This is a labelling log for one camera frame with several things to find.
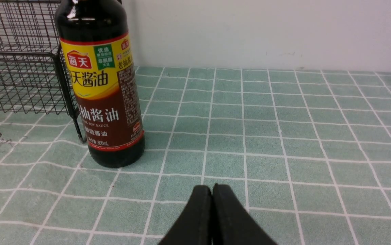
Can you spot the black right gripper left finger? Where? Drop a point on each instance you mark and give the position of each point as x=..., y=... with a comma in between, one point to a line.
x=192, y=225

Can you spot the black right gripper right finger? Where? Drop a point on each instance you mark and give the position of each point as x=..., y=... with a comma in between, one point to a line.
x=231, y=223

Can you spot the dark soy sauce bottle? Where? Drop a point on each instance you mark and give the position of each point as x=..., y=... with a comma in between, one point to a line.
x=96, y=46

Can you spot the green checked tablecloth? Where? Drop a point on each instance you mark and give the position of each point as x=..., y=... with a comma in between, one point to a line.
x=307, y=153

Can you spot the black wire shelf rack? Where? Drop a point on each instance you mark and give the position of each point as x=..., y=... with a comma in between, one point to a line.
x=33, y=74

